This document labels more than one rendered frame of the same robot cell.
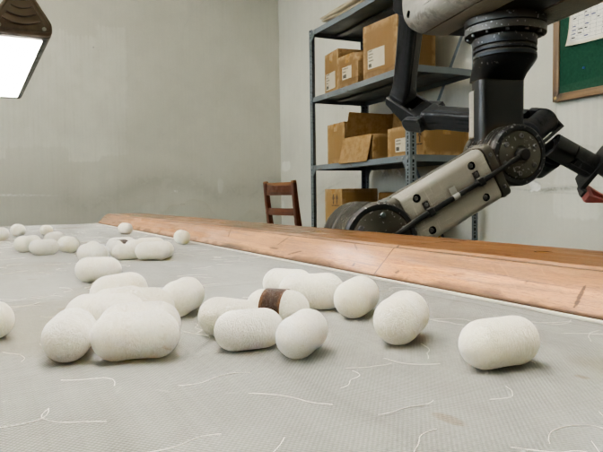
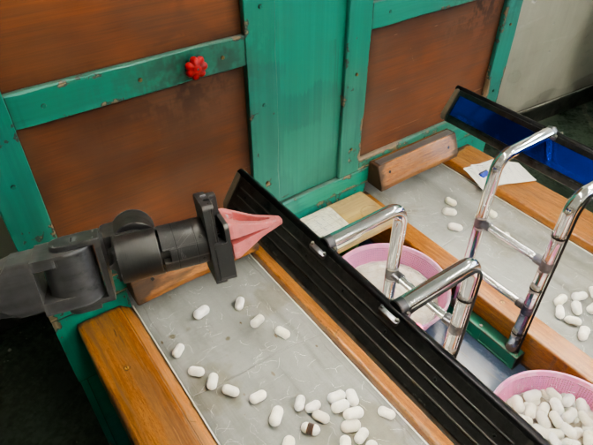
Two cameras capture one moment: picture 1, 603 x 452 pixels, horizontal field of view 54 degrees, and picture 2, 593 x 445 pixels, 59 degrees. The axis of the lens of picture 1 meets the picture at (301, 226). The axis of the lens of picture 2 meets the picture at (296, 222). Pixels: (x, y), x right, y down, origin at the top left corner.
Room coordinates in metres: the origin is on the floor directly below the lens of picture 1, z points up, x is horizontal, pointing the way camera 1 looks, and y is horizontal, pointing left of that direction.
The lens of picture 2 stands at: (0.78, -0.07, 1.64)
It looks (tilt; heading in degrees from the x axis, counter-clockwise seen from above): 40 degrees down; 173
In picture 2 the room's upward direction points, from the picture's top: straight up
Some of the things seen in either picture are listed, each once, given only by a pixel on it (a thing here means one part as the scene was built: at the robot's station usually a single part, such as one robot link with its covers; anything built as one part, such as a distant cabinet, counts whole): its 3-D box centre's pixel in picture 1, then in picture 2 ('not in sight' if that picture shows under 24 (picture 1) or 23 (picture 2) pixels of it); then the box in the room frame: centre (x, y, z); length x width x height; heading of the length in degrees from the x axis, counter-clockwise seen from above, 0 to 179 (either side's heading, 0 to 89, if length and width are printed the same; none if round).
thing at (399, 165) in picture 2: not in sight; (415, 158); (-0.41, 0.40, 0.83); 0.30 x 0.06 x 0.07; 119
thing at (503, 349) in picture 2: not in sight; (529, 249); (0.05, 0.49, 0.90); 0.20 x 0.19 x 0.45; 29
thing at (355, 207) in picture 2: not in sight; (329, 230); (-0.20, 0.13, 0.77); 0.33 x 0.15 x 0.01; 119
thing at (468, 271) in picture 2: not in sight; (383, 342); (0.24, 0.14, 0.90); 0.20 x 0.19 x 0.45; 29
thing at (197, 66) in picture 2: not in sight; (195, 67); (-0.13, -0.14, 1.24); 0.04 x 0.02 x 0.04; 119
